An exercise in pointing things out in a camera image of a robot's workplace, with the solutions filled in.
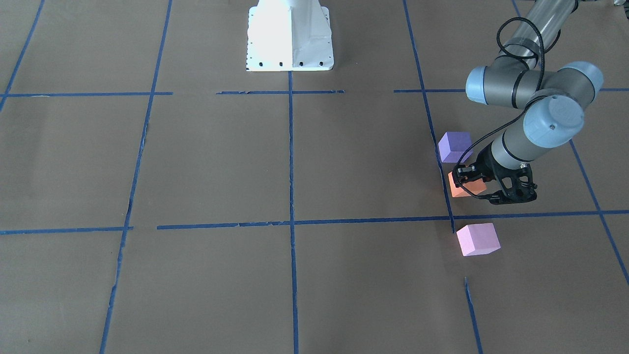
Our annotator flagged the purple foam cube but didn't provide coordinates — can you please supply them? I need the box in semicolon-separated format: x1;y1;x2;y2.
438;131;474;163

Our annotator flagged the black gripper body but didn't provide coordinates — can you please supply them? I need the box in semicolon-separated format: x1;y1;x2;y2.
474;145;538;205

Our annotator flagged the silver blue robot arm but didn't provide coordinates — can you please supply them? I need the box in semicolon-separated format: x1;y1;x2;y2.
452;0;604;205

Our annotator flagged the orange foam cube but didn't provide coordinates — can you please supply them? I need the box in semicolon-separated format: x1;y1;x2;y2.
448;171;487;198

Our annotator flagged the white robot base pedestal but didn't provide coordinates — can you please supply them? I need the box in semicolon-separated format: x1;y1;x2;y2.
246;0;335;72

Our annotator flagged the pink foam cube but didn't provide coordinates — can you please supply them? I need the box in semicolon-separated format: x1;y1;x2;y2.
456;222;501;256

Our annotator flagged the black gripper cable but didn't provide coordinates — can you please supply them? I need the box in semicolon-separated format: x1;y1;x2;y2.
451;17;562;200

